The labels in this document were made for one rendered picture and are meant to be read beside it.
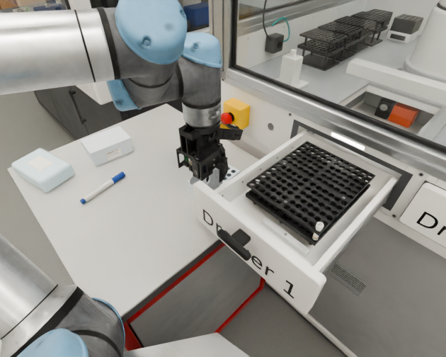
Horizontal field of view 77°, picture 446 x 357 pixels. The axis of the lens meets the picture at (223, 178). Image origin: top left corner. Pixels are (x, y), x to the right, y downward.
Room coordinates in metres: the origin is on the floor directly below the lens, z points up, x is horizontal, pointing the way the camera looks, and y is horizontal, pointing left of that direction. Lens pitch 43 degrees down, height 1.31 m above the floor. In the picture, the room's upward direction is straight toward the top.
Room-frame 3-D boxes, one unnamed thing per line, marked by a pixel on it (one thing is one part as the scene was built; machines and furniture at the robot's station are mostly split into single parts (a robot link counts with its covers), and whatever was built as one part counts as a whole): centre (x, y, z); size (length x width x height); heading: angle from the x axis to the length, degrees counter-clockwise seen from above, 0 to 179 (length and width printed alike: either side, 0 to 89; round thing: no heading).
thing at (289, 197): (0.43, -0.19, 0.87); 0.22 x 0.18 x 0.06; 134
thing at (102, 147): (0.71, 0.36, 0.79); 0.13 x 0.09 x 0.05; 129
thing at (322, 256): (0.44, -0.20, 0.86); 0.40 x 0.26 x 0.06; 134
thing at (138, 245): (0.61, 0.22, 0.38); 0.62 x 0.58 x 0.76; 44
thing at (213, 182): (0.47, 0.03, 0.85); 0.06 x 0.03 x 0.09; 141
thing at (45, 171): (0.60, 0.51, 0.78); 0.15 x 0.10 x 0.04; 58
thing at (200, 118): (0.49, 0.04, 1.03); 0.08 x 0.08 x 0.05
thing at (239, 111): (0.74, -0.04, 0.88); 0.07 x 0.05 x 0.07; 44
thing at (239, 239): (0.28, -0.03, 0.91); 0.07 x 0.04 x 0.01; 44
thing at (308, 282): (0.30, -0.05, 0.87); 0.29 x 0.02 x 0.11; 44
